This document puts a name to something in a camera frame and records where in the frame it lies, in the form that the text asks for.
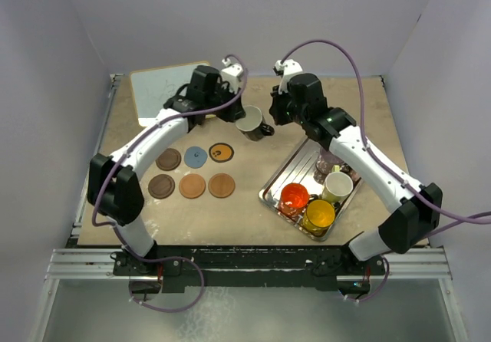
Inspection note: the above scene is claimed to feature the orange glass cup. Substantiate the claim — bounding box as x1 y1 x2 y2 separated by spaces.
278 183 310 217

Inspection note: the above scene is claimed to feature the steel tray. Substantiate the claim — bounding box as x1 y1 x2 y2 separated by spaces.
259 139 363 242

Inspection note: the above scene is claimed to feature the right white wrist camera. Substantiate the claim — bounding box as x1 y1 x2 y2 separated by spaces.
273 59 303 94

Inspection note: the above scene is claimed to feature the blue round coaster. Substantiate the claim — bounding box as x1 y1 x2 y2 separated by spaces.
184 146 208 169

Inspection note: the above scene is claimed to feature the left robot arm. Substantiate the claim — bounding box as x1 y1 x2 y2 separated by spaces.
87 58 247 275

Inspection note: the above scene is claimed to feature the orange black smiley coaster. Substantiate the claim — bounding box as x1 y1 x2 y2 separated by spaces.
209 143 235 163

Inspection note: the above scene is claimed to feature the yellow glass cup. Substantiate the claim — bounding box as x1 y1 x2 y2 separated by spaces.
302 199 335 236

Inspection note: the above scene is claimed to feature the light wooden coaster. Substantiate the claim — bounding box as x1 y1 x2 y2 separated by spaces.
208 173 236 199
179 173 206 199

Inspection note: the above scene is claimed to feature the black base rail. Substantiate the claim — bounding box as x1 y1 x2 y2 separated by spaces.
110 245 386 294

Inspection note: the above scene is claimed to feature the dark wooden coaster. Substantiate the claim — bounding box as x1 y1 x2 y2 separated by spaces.
148 174 175 199
156 148 182 171

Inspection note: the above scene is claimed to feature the dark mug white interior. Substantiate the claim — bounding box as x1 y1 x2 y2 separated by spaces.
235 105 275 141

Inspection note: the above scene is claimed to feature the purple mug black rim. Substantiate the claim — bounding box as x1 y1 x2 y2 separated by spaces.
314 148 344 184

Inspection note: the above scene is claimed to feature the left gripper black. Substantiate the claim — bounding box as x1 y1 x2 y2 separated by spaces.
203 82 245 123

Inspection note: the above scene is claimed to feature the light wooden coaster bottom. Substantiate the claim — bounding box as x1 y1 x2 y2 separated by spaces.
208 173 236 199

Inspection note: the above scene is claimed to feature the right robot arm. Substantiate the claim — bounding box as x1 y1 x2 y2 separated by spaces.
269 73 443 274

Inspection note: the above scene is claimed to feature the white board with stand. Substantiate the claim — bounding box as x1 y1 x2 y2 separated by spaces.
129 61 209 127

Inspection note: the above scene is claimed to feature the light wooden coaster top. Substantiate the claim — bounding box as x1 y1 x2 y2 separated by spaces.
179 173 206 199

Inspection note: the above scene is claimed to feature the aluminium frame rail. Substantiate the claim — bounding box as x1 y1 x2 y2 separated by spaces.
45 248 114 281

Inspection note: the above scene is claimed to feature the pink mug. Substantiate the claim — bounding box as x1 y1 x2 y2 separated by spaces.
348 166 361 182

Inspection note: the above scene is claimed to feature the pale yellow mug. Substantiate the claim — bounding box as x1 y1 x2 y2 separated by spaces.
321 172 354 203

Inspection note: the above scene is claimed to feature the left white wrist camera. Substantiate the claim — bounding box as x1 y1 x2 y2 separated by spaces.
220 58 244 94

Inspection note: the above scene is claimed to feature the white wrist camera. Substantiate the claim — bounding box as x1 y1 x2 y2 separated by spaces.
220 58 244 94
273 59 303 94

